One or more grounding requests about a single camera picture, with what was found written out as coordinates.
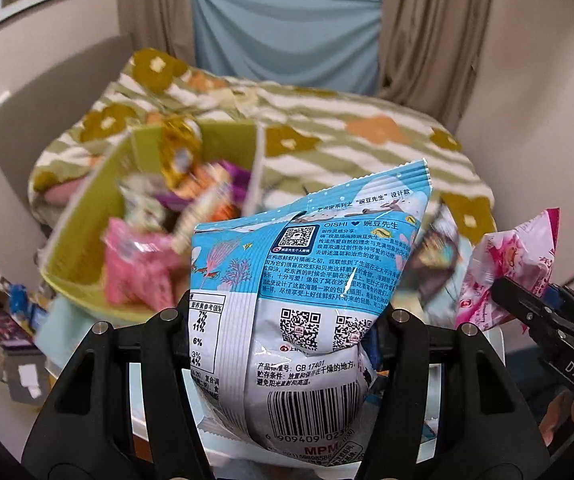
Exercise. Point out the cream orange chip bag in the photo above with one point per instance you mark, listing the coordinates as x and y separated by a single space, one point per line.
212 205

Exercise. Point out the beige curtain left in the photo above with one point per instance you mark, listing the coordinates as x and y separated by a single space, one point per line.
165 25

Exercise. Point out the beige curtain right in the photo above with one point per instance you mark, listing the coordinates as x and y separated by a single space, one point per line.
428 54

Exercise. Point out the green cardboard box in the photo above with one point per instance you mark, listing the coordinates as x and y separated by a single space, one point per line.
73 261

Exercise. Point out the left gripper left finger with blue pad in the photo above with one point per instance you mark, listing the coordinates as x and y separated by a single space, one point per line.
174 444

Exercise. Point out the pink striped snack bag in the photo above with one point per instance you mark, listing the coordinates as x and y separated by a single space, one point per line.
139 266

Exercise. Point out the floral striped duvet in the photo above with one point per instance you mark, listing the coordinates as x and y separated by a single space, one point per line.
315 138

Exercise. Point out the blue cloth over window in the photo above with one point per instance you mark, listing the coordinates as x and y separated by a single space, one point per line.
324 44

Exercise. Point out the grey bed headboard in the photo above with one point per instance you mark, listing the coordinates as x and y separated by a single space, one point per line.
52 102

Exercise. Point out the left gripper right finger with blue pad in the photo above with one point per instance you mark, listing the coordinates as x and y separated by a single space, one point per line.
393 447

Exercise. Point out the beige curtain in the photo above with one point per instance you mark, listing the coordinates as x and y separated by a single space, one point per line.
428 54
165 25

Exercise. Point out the brown chocolate snack bag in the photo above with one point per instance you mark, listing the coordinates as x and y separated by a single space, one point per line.
430 282

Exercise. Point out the clutter on floor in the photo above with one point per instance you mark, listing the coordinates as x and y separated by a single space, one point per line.
23 367

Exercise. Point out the gold foil snack bag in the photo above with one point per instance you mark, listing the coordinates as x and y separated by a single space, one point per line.
179 148

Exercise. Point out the purple pork flavor snack bag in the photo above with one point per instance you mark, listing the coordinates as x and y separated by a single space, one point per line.
194 184

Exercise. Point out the green white snack bag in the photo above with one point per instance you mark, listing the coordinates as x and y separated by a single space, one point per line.
143 212

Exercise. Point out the right hand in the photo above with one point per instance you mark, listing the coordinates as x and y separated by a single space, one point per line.
559 411

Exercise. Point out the pink pillow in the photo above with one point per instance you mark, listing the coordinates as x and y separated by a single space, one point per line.
61 194

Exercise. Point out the blue white Oishi snack bag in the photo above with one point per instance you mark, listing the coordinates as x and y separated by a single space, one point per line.
280 303

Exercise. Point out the pink white snack bag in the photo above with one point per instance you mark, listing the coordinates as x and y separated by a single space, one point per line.
525 254

